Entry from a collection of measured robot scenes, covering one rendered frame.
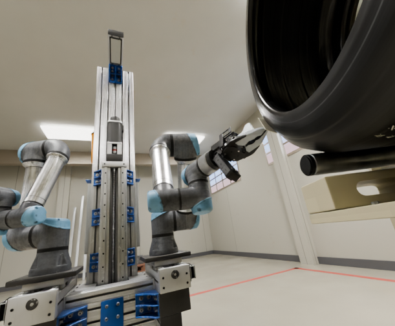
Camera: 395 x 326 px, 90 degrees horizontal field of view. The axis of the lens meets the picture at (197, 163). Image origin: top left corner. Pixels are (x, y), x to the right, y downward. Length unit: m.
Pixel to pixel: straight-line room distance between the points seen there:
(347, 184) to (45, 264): 1.06
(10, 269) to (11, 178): 2.57
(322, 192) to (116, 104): 1.39
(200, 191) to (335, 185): 0.40
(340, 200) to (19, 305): 0.97
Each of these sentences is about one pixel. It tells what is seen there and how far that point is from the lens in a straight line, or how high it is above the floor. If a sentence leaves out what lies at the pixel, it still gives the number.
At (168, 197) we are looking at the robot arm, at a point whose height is 0.92.
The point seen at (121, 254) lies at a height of 0.74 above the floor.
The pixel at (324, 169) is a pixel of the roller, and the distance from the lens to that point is 0.46.
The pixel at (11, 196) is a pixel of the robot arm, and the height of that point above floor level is 1.04.
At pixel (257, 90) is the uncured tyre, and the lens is 0.60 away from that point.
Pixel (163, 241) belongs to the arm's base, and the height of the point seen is 0.78.
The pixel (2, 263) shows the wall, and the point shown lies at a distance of 7.97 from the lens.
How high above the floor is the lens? 0.80
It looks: 19 degrees up
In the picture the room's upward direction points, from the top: 8 degrees counter-clockwise
